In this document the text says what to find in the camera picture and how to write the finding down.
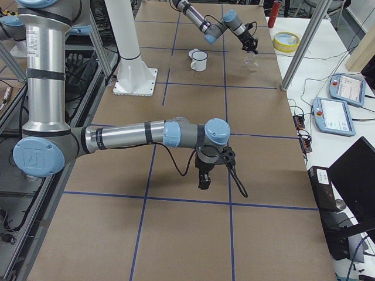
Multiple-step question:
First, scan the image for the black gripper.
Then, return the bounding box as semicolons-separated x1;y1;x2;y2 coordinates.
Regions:
195;152;223;190
238;31;258;54

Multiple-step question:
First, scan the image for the clear plastic funnel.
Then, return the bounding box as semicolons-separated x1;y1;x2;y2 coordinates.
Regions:
243;53;260;71

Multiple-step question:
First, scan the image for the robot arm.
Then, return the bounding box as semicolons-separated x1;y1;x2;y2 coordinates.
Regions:
169;1;258;54
13;1;233;190

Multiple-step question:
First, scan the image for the yellow tape roll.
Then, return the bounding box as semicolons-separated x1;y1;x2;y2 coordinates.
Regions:
272;32;301;53

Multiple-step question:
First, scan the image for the red cylinder bottle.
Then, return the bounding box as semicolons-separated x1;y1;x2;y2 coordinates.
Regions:
267;0;282;29

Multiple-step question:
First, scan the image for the white enamel mug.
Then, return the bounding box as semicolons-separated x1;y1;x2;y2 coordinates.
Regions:
190;50;208;72

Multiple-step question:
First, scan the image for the black usb hub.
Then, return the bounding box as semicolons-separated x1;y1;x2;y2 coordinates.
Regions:
299;135;312;154
292;115;305;130

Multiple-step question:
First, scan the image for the upper teach pendant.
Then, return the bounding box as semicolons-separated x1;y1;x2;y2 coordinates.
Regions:
329;73;366;107

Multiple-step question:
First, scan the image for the teach pendant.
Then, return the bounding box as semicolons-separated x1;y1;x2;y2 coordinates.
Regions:
312;97;356;136
329;73;366;107

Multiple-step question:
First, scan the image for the lower teach pendant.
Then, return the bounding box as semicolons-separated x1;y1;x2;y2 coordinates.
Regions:
312;97;356;136

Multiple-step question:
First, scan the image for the wooden board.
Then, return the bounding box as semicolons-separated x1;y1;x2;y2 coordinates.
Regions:
345;26;375;72

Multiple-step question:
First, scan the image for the black computer box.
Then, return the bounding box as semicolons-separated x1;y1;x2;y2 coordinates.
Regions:
308;166;339;212

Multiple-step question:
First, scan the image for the black monitor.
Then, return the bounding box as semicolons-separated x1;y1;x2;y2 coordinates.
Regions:
328;136;374;221

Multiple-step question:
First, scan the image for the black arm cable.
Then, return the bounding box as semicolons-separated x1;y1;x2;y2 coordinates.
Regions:
202;15;258;36

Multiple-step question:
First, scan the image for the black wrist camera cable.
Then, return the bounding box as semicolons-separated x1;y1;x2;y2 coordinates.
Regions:
146;142;249;198

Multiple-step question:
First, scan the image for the aluminium frame post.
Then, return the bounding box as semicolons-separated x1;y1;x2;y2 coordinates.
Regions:
280;0;332;91

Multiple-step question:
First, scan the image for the white camera stand base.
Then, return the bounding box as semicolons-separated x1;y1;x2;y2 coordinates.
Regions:
105;1;158;97

